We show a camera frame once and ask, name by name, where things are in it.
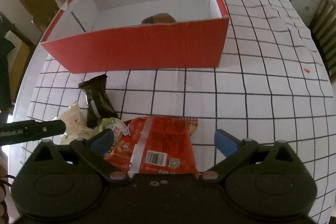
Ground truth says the black snack packet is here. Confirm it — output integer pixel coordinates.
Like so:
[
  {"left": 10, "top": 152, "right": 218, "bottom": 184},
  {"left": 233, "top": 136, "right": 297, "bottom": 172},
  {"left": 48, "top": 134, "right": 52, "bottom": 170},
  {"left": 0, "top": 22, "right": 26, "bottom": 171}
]
[{"left": 78, "top": 74, "right": 118, "bottom": 128}]

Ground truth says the red chip snack bag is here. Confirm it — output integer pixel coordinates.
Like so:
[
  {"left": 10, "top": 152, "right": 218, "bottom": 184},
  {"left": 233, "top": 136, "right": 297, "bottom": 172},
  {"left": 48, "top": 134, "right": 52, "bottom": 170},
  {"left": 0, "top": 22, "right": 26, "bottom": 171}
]
[{"left": 104, "top": 116, "right": 199, "bottom": 177}]

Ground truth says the white black grid tablecloth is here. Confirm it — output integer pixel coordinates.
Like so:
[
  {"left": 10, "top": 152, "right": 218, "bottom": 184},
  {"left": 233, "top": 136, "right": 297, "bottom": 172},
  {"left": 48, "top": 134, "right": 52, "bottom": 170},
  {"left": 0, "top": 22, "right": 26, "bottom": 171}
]
[{"left": 12, "top": 0, "right": 335, "bottom": 223}]

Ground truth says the yellow minion snack pack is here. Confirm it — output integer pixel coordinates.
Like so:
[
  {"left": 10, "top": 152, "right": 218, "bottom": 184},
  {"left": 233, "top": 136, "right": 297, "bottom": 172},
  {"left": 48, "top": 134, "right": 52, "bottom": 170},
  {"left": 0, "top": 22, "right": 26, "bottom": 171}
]
[{"left": 56, "top": 102, "right": 98, "bottom": 145}]

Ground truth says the green white jelly pouch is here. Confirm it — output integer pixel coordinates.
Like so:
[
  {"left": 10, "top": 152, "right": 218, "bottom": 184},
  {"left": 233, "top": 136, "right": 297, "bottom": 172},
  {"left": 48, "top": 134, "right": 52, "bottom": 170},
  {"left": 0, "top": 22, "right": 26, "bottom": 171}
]
[{"left": 98, "top": 117, "right": 130, "bottom": 138}]

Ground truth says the brown snack in box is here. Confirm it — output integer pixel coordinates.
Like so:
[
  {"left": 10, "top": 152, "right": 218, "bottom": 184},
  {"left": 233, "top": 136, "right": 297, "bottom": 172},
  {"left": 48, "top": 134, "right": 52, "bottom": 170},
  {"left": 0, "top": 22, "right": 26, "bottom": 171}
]
[{"left": 141, "top": 13, "right": 176, "bottom": 24}]

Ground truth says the red white cardboard box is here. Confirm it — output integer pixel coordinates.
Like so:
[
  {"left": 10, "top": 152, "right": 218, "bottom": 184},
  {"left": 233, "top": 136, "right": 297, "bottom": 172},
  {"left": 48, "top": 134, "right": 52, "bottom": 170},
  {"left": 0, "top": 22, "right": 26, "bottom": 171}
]
[{"left": 41, "top": 0, "right": 228, "bottom": 74}]

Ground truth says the right wooden chair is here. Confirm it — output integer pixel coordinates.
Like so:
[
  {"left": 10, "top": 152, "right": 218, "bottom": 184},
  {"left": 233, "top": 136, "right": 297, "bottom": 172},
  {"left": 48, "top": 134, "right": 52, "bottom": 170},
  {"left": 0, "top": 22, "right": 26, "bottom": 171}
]
[{"left": 309, "top": 0, "right": 336, "bottom": 82}]

